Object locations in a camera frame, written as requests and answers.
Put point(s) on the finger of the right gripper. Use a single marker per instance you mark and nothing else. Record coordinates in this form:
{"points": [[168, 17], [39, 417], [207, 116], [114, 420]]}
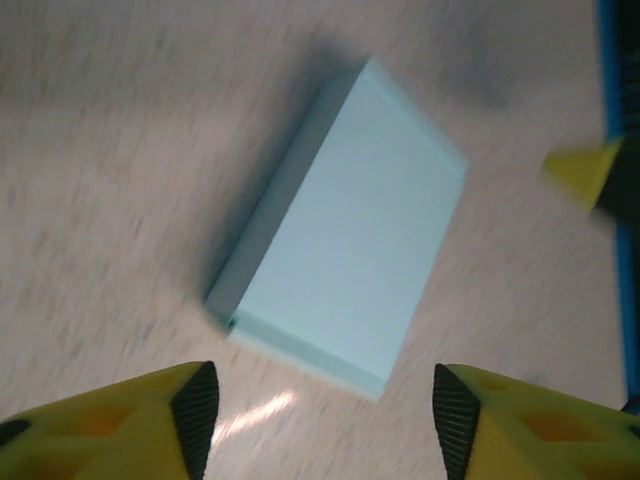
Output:
{"points": [[585, 172]]}

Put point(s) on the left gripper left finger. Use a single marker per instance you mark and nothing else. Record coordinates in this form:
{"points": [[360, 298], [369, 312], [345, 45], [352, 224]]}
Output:
{"points": [[100, 435]]}

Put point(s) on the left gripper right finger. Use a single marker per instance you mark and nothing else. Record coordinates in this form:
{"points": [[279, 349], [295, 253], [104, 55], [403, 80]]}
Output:
{"points": [[540, 435]]}

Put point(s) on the light blue paper box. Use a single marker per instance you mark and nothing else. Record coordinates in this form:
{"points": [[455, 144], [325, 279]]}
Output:
{"points": [[350, 225]]}

